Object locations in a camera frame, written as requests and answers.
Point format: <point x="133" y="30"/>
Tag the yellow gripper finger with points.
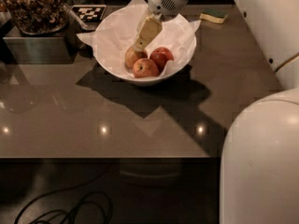
<point x="155" y="27"/>

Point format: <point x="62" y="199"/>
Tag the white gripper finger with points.
<point x="143" y="24"/>

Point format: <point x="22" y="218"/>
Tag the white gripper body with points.
<point x="163" y="1"/>

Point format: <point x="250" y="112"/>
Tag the yellow-green apple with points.
<point x="131" y="56"/>

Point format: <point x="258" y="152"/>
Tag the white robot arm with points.
<point x="259" y="180"/>

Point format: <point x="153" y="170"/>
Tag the white bowl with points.
<point x="146" y="80"/>

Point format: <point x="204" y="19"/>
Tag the dark red apple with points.
<point x="161" y="56"/>

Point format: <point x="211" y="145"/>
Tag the orange-red front apple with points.
<point x="145" y="67"/>

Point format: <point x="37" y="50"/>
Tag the white paper liner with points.
<point x="118" y="34"/>

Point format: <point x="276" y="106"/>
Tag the yellow green sponge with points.
<point x="214" y="16"/>

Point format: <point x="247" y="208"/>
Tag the black white marker card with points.
<point x="90" y="13"/>

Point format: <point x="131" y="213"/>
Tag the metal box stand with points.
<point x="57" y="48"/>

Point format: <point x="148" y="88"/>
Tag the glass jar of nuts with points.
<point x="37" y="17"/>

